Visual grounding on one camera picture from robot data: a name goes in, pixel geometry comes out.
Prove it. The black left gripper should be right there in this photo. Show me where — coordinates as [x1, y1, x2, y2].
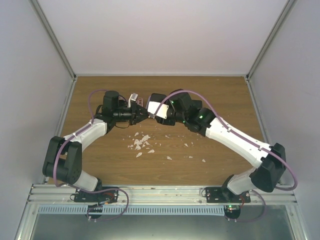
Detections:
[113, 101, 149, 126]

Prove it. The pink phone case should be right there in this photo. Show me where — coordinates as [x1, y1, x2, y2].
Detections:
[136, 97, 144, 104]

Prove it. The black phone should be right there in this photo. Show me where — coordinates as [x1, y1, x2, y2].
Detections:
[192, 100, 203, 109]
[149, 93, 167, 103]

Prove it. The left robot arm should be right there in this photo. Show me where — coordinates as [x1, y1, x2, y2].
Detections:
[42, 90, 149, 202]

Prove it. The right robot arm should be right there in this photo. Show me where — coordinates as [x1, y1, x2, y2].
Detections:
[147, 89, 286, 203]

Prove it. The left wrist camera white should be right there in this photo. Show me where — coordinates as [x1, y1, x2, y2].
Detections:
[127, 93, 138, 108]

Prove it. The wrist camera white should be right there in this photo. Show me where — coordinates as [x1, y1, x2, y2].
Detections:
[147, 101, 169, 119]
[127, 93, 138, 108]

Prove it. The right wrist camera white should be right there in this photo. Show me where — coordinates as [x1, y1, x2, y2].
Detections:
[147, 101, 169, 119]

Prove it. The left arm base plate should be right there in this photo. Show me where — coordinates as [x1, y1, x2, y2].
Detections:
[70, 186, 119, 220]

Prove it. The grey slotted cable duct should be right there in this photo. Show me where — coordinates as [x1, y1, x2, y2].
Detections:
[38, 204, 225, 217]

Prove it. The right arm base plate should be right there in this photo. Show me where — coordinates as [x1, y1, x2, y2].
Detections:
[200, 186, 251, 222]

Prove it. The aluminium rail frame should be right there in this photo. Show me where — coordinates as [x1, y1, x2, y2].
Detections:
[15, 184, 309, 240]

